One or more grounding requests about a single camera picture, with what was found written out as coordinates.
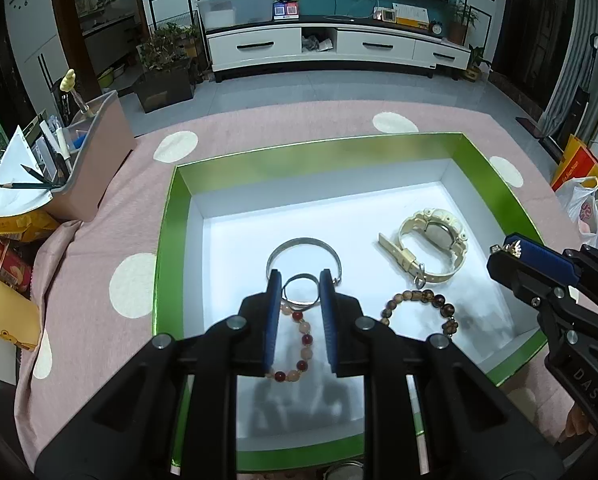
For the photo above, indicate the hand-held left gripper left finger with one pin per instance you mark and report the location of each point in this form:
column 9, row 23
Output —
column 274, row 330

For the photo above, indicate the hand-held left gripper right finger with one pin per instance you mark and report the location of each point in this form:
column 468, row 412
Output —
column 329, row 330

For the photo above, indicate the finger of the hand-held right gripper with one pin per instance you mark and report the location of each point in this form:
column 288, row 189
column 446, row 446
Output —
column 544, row 260
column 524, row 285

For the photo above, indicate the gold brooch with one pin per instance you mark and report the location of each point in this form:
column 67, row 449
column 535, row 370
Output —
column 513, row 247

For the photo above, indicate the silver bangle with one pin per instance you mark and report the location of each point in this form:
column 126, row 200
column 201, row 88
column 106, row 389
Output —
column 304, row 240

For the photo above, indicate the cream wristwatch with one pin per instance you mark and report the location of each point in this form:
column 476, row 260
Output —
column 431, row 232

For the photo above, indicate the green cardboard box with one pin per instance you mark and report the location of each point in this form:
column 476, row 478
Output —
column 329, row 210

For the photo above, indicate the person's right hand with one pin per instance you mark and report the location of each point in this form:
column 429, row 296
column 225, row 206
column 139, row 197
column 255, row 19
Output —
column 576, row 422

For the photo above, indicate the white plastic bag red print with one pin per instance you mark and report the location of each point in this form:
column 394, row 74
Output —
column 581, row 210

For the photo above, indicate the orange box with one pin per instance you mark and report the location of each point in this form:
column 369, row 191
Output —
column 576, row 165

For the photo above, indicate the pink polka dot tablecloth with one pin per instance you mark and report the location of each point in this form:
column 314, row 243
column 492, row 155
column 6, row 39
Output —
column 79, row 310

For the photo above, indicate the small potted plant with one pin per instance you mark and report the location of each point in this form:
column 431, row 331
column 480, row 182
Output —
column 475, row 67

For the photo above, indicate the grey curtain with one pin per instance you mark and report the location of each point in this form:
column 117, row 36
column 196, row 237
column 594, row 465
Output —
column 571, row 50

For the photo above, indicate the pink organizer box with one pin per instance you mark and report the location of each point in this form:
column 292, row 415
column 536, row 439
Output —
column 99, row 160

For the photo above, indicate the potted plant in brown pot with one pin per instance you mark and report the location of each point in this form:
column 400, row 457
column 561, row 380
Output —
column 458, row 30

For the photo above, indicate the black alarm clock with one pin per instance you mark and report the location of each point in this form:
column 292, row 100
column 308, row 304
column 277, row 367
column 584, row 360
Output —
column 436, row 28

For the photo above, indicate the yellow bear cup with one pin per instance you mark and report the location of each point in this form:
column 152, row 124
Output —
column 9, row 305

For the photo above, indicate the yellow snack bag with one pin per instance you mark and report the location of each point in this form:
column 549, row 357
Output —
column 19, row 225

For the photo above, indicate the red snack packet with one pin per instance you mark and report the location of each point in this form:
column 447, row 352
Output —
column 4, row 265

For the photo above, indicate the desk calendar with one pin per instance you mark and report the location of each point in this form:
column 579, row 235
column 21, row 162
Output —
column 410, row 15

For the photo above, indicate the large potted plant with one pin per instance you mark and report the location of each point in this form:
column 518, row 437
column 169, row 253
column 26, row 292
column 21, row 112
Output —
column 164, row 70

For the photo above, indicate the white television cabinet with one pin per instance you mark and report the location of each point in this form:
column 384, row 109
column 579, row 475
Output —
column 264, row 47

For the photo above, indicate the dark pencil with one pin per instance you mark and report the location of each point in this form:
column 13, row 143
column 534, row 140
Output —
column 29, row 186

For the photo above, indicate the small white device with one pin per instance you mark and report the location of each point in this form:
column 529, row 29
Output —
column 385, row 15

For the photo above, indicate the white papers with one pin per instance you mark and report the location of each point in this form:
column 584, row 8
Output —
column 19, row 175

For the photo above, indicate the small blue and red display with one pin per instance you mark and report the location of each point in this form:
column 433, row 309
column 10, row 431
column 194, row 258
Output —
column 286, row 10

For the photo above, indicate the clear plastic storage box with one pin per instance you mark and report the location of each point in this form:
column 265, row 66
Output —
column 239, row 7

